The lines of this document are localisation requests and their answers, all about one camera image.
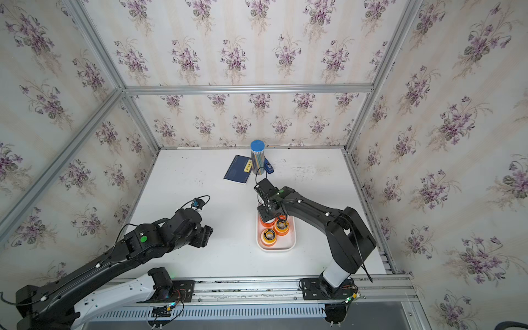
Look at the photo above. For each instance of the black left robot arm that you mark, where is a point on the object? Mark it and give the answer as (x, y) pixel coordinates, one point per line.
(52, 306)

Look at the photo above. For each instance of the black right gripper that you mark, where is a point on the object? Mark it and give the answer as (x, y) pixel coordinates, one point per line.
(262, 215)

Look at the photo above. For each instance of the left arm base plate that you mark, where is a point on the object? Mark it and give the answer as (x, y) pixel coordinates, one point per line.
(180, 290)

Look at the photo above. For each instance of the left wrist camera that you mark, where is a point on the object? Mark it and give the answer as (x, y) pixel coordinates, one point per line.
(198, 203)

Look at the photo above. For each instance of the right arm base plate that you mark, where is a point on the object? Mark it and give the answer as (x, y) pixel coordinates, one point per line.
(318, 289)

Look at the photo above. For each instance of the dark blue book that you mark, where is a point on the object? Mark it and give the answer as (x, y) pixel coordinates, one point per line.
(239, 170)

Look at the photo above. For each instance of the yellow black tape roll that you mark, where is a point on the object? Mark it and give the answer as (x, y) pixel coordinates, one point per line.
(268, 237)
(281, 226)

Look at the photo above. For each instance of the striped cylinder with blue lid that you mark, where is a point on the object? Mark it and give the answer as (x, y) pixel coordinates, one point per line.
(258, 156)

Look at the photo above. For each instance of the white plastic storage box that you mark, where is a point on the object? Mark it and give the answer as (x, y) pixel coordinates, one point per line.
(283, 243)

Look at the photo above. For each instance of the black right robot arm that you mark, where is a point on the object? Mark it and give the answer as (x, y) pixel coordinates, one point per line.
(350, 241)

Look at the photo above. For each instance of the orange tape roll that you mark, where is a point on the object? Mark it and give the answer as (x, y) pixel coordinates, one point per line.
(266, 224)

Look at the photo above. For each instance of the small circuit board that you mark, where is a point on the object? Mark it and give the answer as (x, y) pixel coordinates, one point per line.
(162, 312)

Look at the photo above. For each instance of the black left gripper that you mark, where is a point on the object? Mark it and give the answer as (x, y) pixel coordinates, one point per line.
(203, 236)

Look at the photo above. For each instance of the aluminium mounting rail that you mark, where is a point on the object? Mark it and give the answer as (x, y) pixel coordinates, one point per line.
(274, 290)

